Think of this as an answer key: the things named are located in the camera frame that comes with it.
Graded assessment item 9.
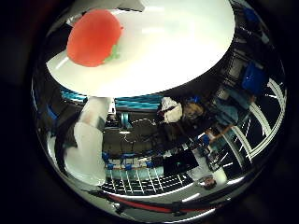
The orange plush fruit toy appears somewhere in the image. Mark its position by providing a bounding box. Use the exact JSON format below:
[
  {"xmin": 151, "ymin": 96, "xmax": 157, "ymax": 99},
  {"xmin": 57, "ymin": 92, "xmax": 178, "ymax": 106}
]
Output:
[{"xmin": 65, "ymin": 8, "xmax": 124, "ymax": 68}]

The cyan striped panel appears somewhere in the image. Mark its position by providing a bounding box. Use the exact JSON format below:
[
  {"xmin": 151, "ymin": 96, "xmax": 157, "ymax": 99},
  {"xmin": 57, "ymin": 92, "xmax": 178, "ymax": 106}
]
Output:
[{"xmin": 60, "ymin": 88, "xmax": 164, "ymax": 110}]

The person in brown top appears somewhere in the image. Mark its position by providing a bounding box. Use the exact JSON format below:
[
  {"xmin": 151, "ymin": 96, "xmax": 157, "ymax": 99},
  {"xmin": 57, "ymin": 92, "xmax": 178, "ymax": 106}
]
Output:
[{"xmin": 181, "ymin": 102, "xmax": 206, "ymax": 123}]

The blue chair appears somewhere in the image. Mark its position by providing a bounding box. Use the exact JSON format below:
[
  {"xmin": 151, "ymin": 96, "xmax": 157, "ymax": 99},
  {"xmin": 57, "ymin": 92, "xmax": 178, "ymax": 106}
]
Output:
[{"xmin": 241, "ymin": 63, "xmax": 269, "ymax": 97}]

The black monitor screen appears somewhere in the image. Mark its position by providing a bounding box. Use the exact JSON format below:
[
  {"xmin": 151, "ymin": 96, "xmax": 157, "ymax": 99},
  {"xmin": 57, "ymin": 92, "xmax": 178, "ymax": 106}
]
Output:
[{"xmin": 163, "ymin": 149, "xmax": 200, "ymax": 177}]

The person in white shirt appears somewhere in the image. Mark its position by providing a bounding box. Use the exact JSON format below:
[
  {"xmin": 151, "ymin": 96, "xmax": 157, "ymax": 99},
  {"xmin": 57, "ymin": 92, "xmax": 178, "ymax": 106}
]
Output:
[{"xmin": 186, "ymin": 148, "xmax": 220, "ymax": 191}]

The red and black hose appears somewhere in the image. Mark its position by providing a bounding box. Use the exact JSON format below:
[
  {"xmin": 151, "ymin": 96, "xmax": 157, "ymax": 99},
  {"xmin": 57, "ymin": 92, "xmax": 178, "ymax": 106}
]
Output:
[{"xmin": 92, "ymin": 189, "xmax": 227, "ymax": 217}]

